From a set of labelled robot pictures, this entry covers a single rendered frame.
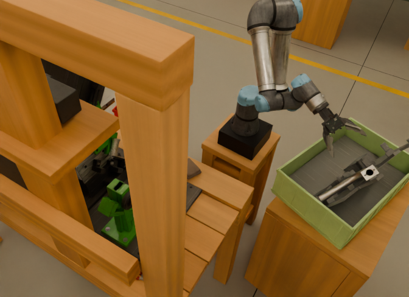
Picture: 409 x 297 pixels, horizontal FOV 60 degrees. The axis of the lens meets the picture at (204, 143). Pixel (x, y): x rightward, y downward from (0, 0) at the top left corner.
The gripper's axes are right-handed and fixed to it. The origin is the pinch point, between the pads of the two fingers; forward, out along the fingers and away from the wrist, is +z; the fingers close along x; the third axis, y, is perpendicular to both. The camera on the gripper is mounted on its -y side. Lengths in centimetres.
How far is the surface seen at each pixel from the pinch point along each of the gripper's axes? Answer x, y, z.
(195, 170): -61, 0, -30
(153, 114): -22, 105, -23
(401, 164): 16, -53, 22
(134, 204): -45, 87, -17
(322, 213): -25.4, -9.0, 17.3
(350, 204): -14.7, -27.4, 22.7
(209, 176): -58, -4, -24
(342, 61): 58, -293, -80
